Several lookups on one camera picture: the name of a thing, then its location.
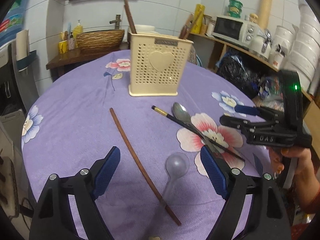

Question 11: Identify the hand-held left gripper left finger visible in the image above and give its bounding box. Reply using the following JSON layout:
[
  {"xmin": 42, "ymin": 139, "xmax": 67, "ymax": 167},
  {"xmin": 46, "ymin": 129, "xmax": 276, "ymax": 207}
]
[{"xmin": 29, "ymin": 146, "xmax": 121, "ymax": 240}]

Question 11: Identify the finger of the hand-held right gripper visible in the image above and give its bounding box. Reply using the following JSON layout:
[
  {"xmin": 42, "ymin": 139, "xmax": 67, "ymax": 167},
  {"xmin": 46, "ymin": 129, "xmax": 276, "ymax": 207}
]
[
  {"xmin": 234, "ymin": 104, "xmax": 285, "ymax": 122},
  {"xmin": 219, "ymin": 115, "xmax": 278, "ymax": 134}
]

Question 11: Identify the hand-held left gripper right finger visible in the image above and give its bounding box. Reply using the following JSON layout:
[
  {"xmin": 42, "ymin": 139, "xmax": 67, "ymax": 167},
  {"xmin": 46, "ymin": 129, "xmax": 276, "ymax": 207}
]
[{"xmin": 200, "ymin": 145, "xmax": 290, "ymax": 240}]

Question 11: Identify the grey plastic spoon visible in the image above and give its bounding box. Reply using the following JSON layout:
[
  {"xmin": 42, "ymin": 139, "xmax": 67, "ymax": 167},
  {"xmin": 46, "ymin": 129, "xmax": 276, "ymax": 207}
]
[{"xmin": 160, "ymin": 152, "xmax": 190, "ymax": 202}]

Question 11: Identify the black chopstick with gold tip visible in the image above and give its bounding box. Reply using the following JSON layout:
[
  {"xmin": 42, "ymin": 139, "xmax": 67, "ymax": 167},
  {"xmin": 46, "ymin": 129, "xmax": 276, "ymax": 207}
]
[{"xmin": 151, "ymin": 105, "xmax": 246, "ymax": 162}]

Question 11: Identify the metal spoon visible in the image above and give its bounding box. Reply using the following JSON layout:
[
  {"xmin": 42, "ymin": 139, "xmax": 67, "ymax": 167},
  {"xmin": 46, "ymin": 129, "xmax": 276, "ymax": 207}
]
[{"xmin": 173, "ymin": 102, "xmax": 223, "ymax": 154}]

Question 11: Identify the cream perforated utensil holder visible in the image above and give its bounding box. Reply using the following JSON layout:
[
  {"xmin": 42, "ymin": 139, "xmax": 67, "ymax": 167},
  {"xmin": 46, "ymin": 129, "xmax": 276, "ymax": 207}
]
[{"xmin": 127, "ymin": 32, "xmax": 194, "ymax": 97}]

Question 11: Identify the person's right forearm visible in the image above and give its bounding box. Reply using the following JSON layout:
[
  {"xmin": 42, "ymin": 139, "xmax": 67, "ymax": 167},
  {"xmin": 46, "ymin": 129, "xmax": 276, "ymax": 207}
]
[{"xmin": 287, "ymin": 160, "xmax": 320, "ymax": 215}]

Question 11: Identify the person's right hand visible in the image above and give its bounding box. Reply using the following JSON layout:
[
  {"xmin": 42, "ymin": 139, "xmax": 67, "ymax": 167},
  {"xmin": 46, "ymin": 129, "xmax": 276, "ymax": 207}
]
[{"xmin": 268, "ymin": 146, "xmax": 313, "ymax": 180}]

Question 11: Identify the colourful bag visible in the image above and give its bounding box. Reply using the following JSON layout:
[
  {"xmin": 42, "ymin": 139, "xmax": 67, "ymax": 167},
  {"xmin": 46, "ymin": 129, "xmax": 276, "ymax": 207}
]
[{"xmin": 252, "ymin": 76, "xmax": 285, "ymax": 110}]

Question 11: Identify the black plastic bag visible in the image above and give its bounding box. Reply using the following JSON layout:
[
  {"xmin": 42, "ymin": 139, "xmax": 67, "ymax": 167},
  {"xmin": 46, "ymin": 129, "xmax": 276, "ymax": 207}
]
[{"xmin": 216, "ymin": 51, "xmax": 265, "ymax": 98}]

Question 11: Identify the white printed paper cup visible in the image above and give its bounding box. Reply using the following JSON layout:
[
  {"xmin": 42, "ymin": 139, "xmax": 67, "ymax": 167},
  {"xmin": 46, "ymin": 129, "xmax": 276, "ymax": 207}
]
[{"xmin": 269, "ymin": 45, "xmax": 285, "ymax": 67}]

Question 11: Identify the purple floral tablecloth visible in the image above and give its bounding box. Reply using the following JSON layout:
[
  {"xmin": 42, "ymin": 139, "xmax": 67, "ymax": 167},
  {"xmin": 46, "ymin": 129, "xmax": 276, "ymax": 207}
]
[{"xmin": 21, "ymin": 49, "xmax": 278, "ymax": 240}]

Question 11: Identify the wooden shelf unit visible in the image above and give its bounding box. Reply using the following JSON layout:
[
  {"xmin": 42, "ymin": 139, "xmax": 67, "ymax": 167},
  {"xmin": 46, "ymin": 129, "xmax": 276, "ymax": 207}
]
[{"xmin": 189, "ymin": 31, "xmax": 320, "ymax": 130}]

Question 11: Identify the white kettle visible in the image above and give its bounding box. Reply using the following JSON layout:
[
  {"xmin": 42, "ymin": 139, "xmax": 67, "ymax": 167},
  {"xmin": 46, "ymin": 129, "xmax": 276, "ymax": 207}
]
[{"xmin": 250, "ymin": 29, "xmax": 273, "ymax": 60}]

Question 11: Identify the stack of white paper bowls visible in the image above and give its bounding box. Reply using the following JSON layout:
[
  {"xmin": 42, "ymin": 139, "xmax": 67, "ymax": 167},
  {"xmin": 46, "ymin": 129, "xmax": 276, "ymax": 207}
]
[{"xmin": 291, "ymin": 0, "xmax": 320, "ymax": 90}]

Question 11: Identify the floral cloth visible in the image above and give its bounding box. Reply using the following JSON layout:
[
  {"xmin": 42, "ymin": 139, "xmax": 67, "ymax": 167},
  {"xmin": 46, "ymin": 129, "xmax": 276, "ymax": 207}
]
[{"xmin": 187, "ymin": 46, "xmax": 198, "ymax": 64}]

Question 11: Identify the white microwave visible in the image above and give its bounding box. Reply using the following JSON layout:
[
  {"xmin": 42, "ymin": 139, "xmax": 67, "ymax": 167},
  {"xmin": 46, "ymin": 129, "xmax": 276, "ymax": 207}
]
[{"xmin": 212, "ymin": 15, "xmax": 260, "ymax": 50}]

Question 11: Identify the glass jar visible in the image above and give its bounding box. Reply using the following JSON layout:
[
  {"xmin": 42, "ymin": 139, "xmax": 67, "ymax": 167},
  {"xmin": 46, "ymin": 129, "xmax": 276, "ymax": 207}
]
[{"xmin": 203, "ymin": 15, "xmax": 213, "ymax": 35}]

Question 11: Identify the yellow roll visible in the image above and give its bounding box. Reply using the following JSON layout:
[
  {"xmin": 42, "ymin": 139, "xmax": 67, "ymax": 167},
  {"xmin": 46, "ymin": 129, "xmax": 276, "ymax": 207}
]
[{"xmin": 192, "ymin": 4, "xmax": 205, "ymax": 34}]

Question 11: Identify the tall paper cup stack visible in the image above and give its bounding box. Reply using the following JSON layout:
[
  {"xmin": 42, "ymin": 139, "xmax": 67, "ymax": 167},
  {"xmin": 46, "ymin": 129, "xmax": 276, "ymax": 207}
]
[{"xmin": 259, "ymin": 0, "xmax": 273, "ymax": 29}]

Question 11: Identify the dark wooden side table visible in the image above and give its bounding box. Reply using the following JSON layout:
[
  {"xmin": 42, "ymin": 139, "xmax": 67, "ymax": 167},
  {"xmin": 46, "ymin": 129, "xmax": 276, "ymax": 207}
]
[{"xmin": 46, "ymin": 44, "xmax": 130, "ymax": 80}]

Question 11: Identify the white rice cooker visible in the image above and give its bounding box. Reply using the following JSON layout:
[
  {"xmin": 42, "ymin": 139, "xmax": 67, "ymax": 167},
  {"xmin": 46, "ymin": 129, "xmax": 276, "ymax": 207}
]
[{"xmin": 135, "ymin": 24, "xmax": 160, "ymax": 34}]

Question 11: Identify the grey water dispenser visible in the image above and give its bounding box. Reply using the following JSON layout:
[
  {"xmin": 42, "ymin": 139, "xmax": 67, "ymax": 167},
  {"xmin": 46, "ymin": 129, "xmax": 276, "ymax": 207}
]
[{"xmin": 0, "ymin": 42, "xmax": 40, "ymax": 120}]

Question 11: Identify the woven wash basin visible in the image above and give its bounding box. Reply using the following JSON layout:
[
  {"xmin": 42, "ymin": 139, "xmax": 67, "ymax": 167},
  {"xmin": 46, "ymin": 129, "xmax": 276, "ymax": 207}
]
[{"xmin": 75, "ymin": 29, "xmax": 125, "ymax": 53}]

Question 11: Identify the blue-grey cup holder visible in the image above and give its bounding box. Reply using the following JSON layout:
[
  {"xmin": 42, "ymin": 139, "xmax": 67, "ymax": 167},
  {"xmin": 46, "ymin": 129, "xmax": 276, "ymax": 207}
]
[{"xmin": 15, "ymin": 50, "xmax": 38, "ymax": 72}]

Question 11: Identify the bronze faucet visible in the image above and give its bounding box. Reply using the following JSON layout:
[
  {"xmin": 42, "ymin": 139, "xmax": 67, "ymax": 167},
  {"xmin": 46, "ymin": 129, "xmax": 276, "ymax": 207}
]
[{"xmin": 109, "ymin": 14, "xmax": 122, "ymax": 30}]

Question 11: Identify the white cup tube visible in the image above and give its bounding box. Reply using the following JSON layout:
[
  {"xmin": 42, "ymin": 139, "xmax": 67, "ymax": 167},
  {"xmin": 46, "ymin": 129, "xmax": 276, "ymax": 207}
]
[{"xmin": 16, "ymin": 29, "xmax": 30, "ymax": 67}]

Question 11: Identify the blue water jug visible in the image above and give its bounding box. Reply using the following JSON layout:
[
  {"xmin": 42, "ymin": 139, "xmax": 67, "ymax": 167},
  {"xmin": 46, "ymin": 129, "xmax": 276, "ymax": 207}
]
[{"xmin": 0, "ymin": 0, "xmax": 32, "ymax": 45}]

